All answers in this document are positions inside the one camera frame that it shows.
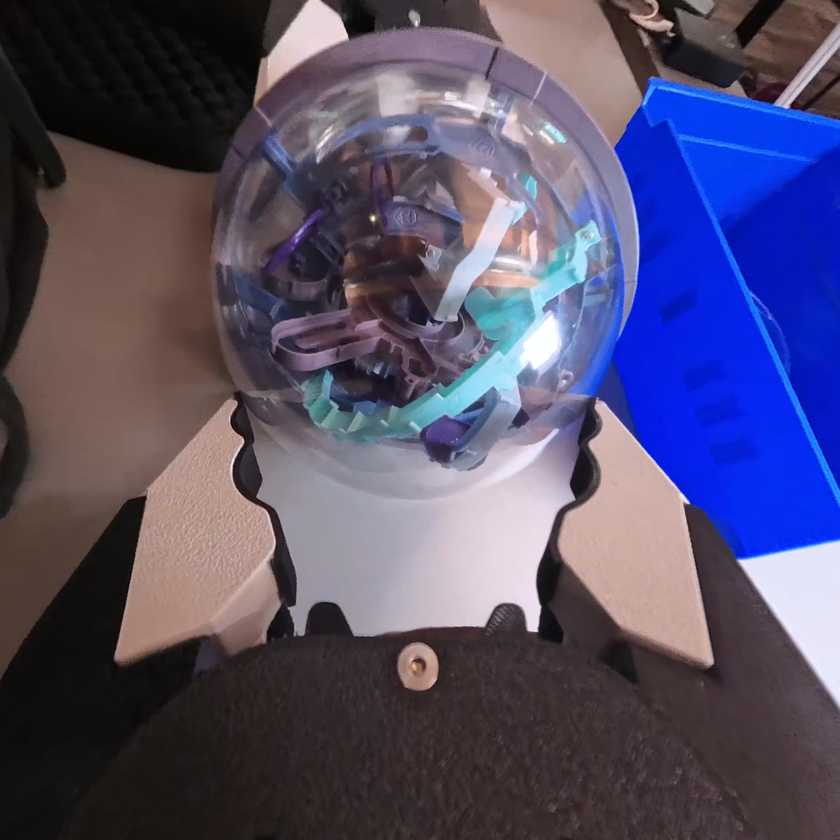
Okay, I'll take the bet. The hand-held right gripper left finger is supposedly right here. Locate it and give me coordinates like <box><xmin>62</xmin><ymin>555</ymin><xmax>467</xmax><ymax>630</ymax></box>
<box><xmin>116</xmin><ymin>398</ymin><xmax>300</xmax><ymax>666</ymax></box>

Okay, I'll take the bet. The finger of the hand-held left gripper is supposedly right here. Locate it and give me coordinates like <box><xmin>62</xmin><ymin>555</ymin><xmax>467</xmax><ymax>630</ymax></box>
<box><xmin>254</xmin><ymin>0</ymin><xmax>362</xmax><ymax>95</ymax></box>

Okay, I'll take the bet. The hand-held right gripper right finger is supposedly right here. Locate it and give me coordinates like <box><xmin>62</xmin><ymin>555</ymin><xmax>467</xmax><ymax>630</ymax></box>
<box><xmin>539</xmin><ymin>401</ymin><xmax>716</xmax><ymax>670</ymax></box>

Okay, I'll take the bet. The clear plastic maze ball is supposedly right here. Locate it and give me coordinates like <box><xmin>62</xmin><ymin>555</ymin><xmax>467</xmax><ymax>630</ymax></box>
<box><xmin>210</xmin><ymin>27</ymin><xmax>641</xmax><ymax>502</ymax></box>

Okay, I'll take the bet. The blue plastic bin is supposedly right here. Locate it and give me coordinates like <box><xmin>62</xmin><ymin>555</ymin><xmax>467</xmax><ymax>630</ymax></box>
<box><xmin>598</xmin><ymin>79</ymin><xmax>840</xmax><ymax>559</ymax></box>

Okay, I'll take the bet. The black backpack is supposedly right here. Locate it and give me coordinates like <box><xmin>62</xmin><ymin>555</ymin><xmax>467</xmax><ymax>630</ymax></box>
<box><xmin>0</xmin><ymin>46</ymin><xmax>67</xmax><ymax>519</ymax></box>

